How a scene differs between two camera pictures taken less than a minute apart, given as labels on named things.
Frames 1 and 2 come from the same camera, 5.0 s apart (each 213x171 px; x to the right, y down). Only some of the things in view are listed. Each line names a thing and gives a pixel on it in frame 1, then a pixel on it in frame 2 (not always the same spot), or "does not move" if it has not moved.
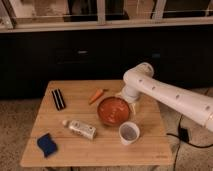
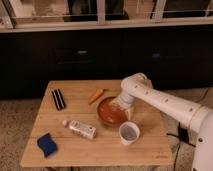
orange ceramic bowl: (113, 111) does not move
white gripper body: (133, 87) -> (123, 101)
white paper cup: (129, 133) does not move
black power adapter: (184, 135) does not move
